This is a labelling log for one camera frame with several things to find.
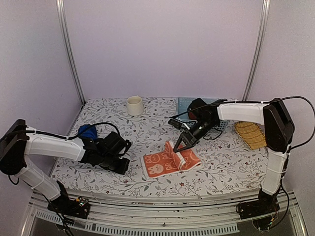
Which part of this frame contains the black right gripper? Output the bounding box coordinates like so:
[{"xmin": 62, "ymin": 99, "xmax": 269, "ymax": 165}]
[{"xmin": 174, "ymin": 118, "xmax": 219, "ymax": 151}]

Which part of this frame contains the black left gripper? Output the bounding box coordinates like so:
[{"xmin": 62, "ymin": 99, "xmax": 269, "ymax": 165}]
[{"xmin": 100, "ymin": 153, "xmax": 130, "ymax": 175}]

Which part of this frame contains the orange bunny pattern towel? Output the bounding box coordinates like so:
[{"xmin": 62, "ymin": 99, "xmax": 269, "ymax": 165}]
[{"xmin": 141, "ymin": 141, "xmax": 202, "ymax": 179}]

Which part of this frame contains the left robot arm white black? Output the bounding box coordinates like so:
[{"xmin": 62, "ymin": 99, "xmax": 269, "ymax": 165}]
[{"xmin": 0, "ymin": 119, "xmax": 131, "ymax": 213}]

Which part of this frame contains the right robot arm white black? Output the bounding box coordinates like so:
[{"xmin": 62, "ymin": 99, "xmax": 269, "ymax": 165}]
[{"xmin": 173, "ymin": 98, "xmax": 295, "ymax": 196}]

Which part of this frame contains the dark red rolled towel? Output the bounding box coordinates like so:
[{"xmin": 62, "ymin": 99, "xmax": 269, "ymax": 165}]
[{"xmin": 188, "ymin": 108, "xmax": 197, "ymax": 120}]

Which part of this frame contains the light blue plastic basket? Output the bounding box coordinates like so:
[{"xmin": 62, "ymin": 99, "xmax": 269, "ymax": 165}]
[{"xmin": 177, "ymin": 97, "xmax": 228, "ymax": 131}]

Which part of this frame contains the blue towel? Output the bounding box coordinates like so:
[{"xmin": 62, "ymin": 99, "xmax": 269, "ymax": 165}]
[{"xmin": 78, "ymin": 124, "xmax": 98, "ymax": 140}]

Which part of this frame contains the cream ceramic cup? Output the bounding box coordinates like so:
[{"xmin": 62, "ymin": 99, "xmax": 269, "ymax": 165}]
[{"xmin": 126, "ymin": 96, "xmax": 144, "ymax": 116}]

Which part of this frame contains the yellow bamboo tray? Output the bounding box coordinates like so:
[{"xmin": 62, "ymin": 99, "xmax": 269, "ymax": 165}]
[{"xmin": 234, "ymin": 121, "xmax": 267, "ymax": 150}]

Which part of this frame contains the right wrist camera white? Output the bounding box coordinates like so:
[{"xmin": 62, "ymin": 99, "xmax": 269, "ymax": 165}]
[{"xmin": 168, "ymin": 118, "xmax": 190, "ymax": 130}]

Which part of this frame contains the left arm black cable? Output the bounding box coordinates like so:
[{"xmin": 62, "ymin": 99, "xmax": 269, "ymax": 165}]
[{"xmin": 17, "ymin": 121, "xmax": 121, "ymax": 141}]

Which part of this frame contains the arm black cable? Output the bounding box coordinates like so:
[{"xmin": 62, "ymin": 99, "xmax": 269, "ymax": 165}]
[
  {"xmin": 17, "ymin": 121, "xmax": 121, "ymax": 141},
  {"xmin": 172, "ymin": 95, "xmax": 315, "ymax": 150}
]

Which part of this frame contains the front aluminium rail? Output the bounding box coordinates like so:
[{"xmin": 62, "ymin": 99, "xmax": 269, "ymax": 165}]
[{"xmin": 22, "ymin": 189, "xmax": 308, "ymax": 236}]

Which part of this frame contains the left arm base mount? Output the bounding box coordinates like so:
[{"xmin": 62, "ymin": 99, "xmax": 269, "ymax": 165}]
[{"xmin": 47, "ymin": 195, "xmax": 91, "ymax": 219}]

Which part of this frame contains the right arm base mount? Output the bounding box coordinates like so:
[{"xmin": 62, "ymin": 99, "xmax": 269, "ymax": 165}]
[{"xmin": 236, "ymin": 193, "xmax": 280, "ymax": 219}]

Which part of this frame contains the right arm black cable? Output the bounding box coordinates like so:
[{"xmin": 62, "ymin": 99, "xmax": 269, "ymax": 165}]
[{"xmin": 172, "ymin": 95, "xmax": 315, "ymax": 150}]

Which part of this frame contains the right aluminium frame post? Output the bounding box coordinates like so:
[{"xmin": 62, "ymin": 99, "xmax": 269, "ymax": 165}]
[{"xmin": 242, "ymin": 0, "xmax": 270, "ymax": 101}]

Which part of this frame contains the aluminium frame post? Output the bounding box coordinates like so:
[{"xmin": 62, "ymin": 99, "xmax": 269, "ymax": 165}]
[
  {"xmin": 56, "ymin": 0, "xmax": 86, "ymax": 106},
  {"xmin": 242, "ymin": 0, "xmax": 270, "ymax": 101}
]

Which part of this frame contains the left aluminium frame post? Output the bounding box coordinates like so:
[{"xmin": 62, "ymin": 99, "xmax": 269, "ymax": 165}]
[{"xmin": 56, "ymin": 0, "xmax": 86, "ymax": 106}]

